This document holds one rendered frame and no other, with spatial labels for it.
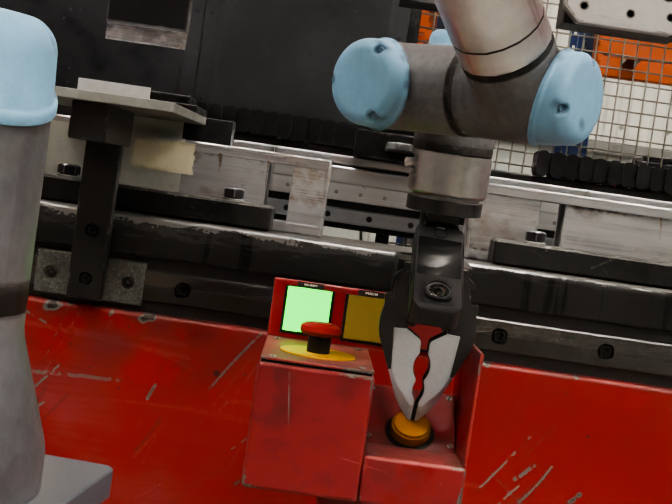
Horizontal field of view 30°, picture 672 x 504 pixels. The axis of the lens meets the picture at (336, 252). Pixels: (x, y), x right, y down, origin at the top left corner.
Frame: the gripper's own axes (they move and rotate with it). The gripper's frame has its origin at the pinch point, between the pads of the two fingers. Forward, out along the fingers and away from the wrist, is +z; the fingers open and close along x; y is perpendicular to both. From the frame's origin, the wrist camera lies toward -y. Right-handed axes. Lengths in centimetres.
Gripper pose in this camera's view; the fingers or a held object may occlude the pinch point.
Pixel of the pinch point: (414, 409)
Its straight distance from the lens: 119.6
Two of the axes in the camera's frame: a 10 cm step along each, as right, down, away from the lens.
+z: -1.4, 9.8, 1.4
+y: 0.0, -1.4, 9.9
